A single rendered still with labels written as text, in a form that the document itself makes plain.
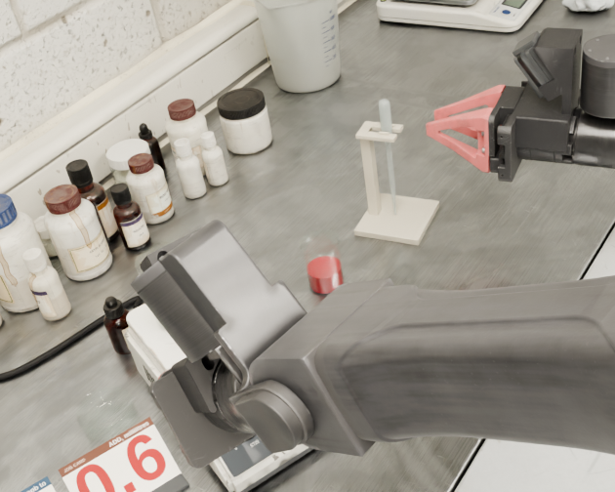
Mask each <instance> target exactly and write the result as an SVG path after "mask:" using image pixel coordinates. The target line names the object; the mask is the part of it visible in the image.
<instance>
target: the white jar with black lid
mask: <svg viewBox="0 0 615 492"><path fill-rule="evenodd" d="M217 107H218V111H219V114H220V120H221V124H222V128H223V132H224V137H225V144H226V147H227V149H228V150H229V151H231V152H232V153H235V154H252V153H256V152H259V151H261V150H263V149H265V148H267V147H268V146H269V145H270V144H271V142H272V133H271V129H270V124H269V119H268V114H267V106H266V102H265V96H264V93H263V92H262V91H261V90H259V89H255V88H239V89H235V90H231V91H229V92H227V93H225V94H223V95H222V96H220V97H219V99H218V101H217Z"/></svg>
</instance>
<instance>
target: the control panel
mask: <svg viewBox="0 0 615 492"><path fill-rule="evenodd" d="M271 454H272V453H271V452H270V451H268V450H267V448H266V447H265V446H264V444H263V443H262V442H261V441H260V439H259V438H258V437H257V435H256V436H255V437H253V438H252V439H250V440H248V441H245V442H244V443H242V444H240V445H239V446H237V447H236V448H234V449H233V450H231V451H229V452H228V453H226V454H223V456H221V457H222V459H223V461H224V462H225V465H226V466H227V468H228V469H229V471H230V473H231V474H232V475H233V477H236V476H239V475H240V474H242V473H244V472H246V471H247V470H249V469H250V468H252V467H254V466H255V465H256V464H257V463H259V462H260V461H262V460H264V459H265V458H267V457H268V456H270V455H271Z"/></svg>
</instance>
